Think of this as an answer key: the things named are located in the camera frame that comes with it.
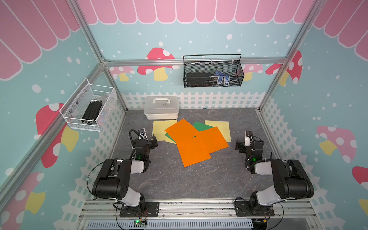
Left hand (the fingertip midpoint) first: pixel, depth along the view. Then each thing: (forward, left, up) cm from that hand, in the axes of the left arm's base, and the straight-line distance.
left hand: (147, 137), depth 94 cm
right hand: (+1, -64, 0) cm, 64 cm away
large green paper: (+16, -36, -8) cm, 41 cm away
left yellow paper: (+14, -4, -10) cm, 17 cm away
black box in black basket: (+29, -33, +25) cm, 50 cm away
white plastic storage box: (+28, -5, 0) cm, 28 cm away
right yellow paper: (+16, -54, -8) cm, 57 cm away
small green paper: (+6, -13, -7) cm, 16 cm away
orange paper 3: (+12, -22, -8) cm, 26 cm away
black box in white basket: (-4, +20, +28) cm, 35 cm away
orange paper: (-4, -31, -10) cm, 33 cm away
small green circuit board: (-46, -2, -10) cm, 47 cm away
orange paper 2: (+5, -45, -8) cm, 46 cm away
